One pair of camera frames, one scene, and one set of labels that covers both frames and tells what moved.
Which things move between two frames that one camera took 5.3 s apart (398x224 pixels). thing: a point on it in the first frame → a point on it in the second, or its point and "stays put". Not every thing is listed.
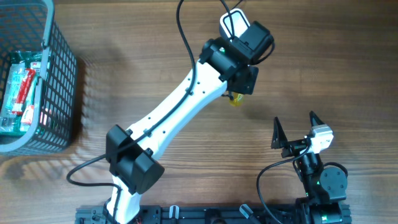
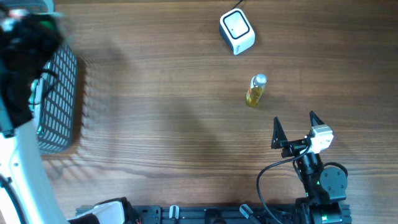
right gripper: x=280 y=140 stays put
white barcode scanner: x=240 y=22 stays put
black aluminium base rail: x=197 y=214 stays put
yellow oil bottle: x=237 y=100 → x=257 y=84
